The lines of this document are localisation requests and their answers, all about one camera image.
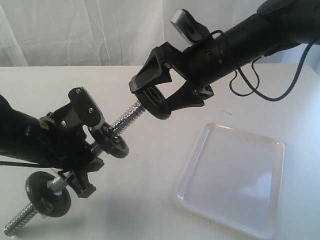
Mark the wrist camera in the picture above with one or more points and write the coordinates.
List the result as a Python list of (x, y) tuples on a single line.
[(191, 30), (81, 110)]

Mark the chrome threaded dumbbell bar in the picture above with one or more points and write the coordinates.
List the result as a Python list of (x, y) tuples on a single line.
[(27, 213)]

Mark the white backdrop curtain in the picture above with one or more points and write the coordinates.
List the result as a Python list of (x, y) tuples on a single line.
[(102, 32)]

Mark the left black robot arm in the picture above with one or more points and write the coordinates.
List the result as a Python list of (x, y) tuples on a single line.
[(13, 124)]

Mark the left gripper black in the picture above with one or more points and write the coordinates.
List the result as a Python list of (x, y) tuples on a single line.
[(61, 144)]

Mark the black weight plate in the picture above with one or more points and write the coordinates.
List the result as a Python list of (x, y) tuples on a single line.
[(154, 102)]

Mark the white plastic tray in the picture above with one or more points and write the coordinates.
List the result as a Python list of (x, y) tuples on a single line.
[(233, 177)]

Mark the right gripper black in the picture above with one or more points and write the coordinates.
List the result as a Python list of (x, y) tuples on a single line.
[(199, 65)]

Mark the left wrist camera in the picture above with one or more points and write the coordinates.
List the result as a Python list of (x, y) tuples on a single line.
[(81, 110)]

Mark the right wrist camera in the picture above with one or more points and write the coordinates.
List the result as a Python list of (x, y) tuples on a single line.
[(191, 30)]

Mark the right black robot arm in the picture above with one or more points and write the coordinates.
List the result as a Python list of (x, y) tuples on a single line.
[(277, 25)]

